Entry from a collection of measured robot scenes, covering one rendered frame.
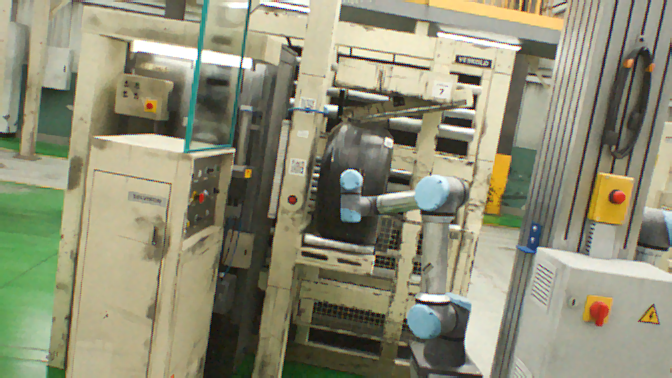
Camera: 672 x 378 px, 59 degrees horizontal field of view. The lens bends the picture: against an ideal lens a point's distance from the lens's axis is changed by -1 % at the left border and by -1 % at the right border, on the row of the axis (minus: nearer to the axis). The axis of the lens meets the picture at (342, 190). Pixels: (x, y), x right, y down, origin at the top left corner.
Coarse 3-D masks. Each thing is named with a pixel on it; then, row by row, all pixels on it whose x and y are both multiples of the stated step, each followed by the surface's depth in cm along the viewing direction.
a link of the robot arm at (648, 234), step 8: (648, 208) 204; (648, 216) 201; (656, 216) 201; (664, 216) 200; (648, 224) 200; (656, 224) 200; (664, 224) 199; (640, 232) 202; (648, 232) 201; (656, 232) 200; (664, 232) 199; (640, 240) 203; (648, 240) 201; (656, 240) 200; (664, 240) 200; (640, 248) 203; (648, 248) 201; (656, 248) 200; (664, 248) 201; (640, 256) 204; (648, 256) 202; (656, 256) 202; (656, 264) 203
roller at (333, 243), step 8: (304, 240) 281; (312, 240) 280; (320, 240) 280; (328, 240) 280; (336, 240) 280; (344, 240) 281; (336, 248) 280; (344, 248) 279; (352, 248) 279; (360, 248) 278; (368, 248) 278
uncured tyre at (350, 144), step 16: (336, 128) 279; (352, 128) 277; (368, 128) 279; (336, 144) 268; (352, 144) 268; (368, 144) 269; (336, 160) 265; (352, 160) 264; (368, 160) 264; (384, 160) 267; (320, 176) 267; (336, 176) 263; (368, 176) 262; (384, 176) 266; (320, 192) 267; (336, 192) 264; (368, 192) 262; (384, 192) 269; (320, 208) 269; (336, 208) 266; (320, 224) 274; (336, 224) 271; (352, 224) 269; (368, 224) 268; (352, 240) 279; (368, 240) 279
